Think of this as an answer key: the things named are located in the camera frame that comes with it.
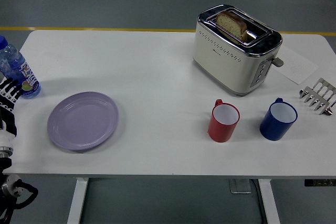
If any blue cup white inside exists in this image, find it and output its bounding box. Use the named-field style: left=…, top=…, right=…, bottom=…
left=259, top=98, right=299, bottom=142

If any white table leg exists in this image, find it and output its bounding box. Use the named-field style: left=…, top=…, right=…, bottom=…
left=258, top=179, right=281, bottom=224
left=66, top=177, right=89, bottom=224

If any white paper sheet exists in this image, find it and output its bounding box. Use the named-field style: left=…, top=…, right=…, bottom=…
left=270, top=45, right=320, bottom=86

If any cream chrome toaster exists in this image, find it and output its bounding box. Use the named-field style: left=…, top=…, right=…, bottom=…
left=192, top=4, right=285, bottom=97

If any clear bottle blue label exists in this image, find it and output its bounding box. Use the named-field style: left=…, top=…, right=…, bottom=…
left=0, top=35, right=42, bottom=100

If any black table height controller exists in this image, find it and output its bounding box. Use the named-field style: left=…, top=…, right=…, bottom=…
left=304, top=179, right=336, bottom=187

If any grey control box under table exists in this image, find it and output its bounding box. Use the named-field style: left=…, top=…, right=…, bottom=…
left=229, top=179, right=253, bottom=195

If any bread slice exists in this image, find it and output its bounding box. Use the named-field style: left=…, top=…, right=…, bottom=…
left=216, top=10, right=248, bottom=41

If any grey cable under table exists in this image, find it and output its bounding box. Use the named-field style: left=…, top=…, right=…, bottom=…
left=249, top=179, right=269, bottom=224

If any purple plate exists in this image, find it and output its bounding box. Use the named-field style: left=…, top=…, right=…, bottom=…
left=47, top=91, right=120, bottom=152

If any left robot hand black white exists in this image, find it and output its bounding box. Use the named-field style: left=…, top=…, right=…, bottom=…
left=0, top=77, right=20, bottom=148

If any red cup white inside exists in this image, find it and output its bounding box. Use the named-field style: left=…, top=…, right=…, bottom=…
left=207, top=99, right=241, bottom=143

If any silver metal toast rack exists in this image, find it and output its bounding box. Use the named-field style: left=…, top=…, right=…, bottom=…
left=299, top=78, right=336, bottom=116

